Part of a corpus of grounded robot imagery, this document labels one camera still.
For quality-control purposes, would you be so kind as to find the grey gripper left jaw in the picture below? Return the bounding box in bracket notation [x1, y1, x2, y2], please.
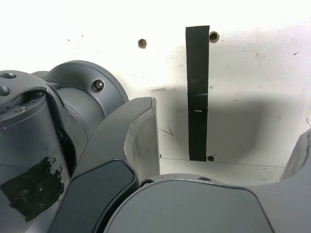
[47, 96, 161, 233]

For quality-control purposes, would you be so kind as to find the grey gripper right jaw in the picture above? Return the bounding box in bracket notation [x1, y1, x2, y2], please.
[102, 128, 311, 233]

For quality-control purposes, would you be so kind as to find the black tape strip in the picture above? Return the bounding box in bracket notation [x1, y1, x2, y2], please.
[185, 25, 210, 162]

